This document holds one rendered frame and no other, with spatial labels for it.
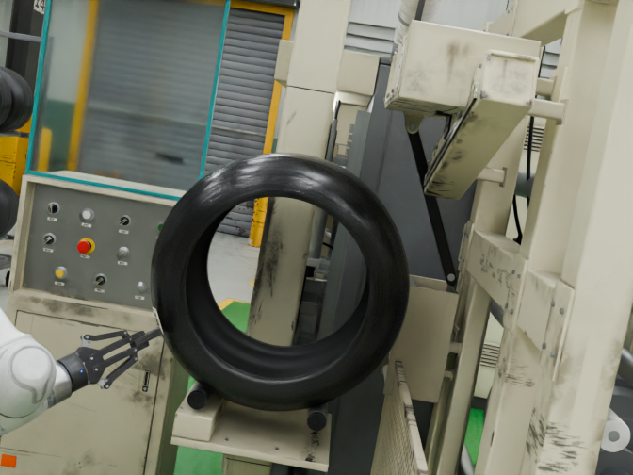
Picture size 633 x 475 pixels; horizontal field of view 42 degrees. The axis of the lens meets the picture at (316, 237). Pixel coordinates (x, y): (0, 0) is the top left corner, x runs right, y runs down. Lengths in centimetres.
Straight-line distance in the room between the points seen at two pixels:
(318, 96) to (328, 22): 19
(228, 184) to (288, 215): 42
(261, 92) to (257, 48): 59
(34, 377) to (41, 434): 130
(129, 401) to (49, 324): 35
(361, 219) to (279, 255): 47
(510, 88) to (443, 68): 15
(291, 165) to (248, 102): 951
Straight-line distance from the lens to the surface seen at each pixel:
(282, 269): 223
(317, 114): 220
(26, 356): 156
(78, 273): 273
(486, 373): 542
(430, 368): 222
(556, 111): 161
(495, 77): 151
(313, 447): 205
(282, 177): 181
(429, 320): 219
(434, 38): 160
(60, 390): 177
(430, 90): 159
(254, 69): 1131
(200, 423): 197
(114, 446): 279
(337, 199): 181
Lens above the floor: 154
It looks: 7 degrees down
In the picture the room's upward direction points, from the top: 10 degrees clockwise
